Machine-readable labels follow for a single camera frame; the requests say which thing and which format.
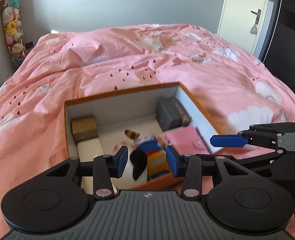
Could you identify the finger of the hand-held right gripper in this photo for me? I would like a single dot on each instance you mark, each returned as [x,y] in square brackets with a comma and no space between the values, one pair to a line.
[252,160]
[227,140]

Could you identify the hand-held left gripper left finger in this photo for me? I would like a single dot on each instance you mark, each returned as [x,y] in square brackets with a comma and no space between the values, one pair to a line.
[121,162]

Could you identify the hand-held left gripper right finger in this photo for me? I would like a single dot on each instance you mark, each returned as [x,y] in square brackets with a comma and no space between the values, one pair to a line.
[173,163]

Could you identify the black and white plush toy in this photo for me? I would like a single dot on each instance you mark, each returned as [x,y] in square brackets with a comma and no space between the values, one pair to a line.
[137,165]

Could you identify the yellow pouch with blue print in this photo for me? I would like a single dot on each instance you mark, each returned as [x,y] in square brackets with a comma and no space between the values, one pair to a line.
[157,166]

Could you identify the striped-tail plush toy blue outfit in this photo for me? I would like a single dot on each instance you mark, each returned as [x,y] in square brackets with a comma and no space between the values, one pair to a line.
[147,143]

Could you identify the white long box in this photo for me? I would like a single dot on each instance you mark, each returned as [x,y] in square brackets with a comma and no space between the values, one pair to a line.
[88,148]

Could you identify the dark grey box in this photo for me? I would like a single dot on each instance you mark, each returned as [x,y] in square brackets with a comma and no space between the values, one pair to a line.
[168,113]

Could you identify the gold cardboard box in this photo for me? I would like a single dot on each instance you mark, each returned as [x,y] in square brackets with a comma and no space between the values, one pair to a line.
[83,127]

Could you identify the figure print card box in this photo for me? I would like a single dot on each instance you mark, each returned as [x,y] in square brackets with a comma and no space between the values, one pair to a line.
[185,111]

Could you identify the orange cardboard box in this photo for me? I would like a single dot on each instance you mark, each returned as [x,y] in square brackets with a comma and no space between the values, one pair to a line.
[127,97]

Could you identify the pink printed blanket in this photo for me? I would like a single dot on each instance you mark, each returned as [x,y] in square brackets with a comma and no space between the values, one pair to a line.
[162,62]

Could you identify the hanging cloth ornament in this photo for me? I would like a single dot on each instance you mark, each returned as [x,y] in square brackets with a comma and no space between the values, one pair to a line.
[253,28]

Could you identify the white door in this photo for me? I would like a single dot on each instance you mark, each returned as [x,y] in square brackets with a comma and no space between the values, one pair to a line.
[240,10]

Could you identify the dark wardrobe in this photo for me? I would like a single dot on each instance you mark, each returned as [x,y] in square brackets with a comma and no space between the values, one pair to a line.
[290,25]

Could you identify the hanging net of plush toys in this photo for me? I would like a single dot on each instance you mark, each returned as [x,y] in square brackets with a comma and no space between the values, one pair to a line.
[11,25]

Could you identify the wall socket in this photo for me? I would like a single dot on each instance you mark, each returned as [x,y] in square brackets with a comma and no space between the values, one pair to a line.
[30,45]

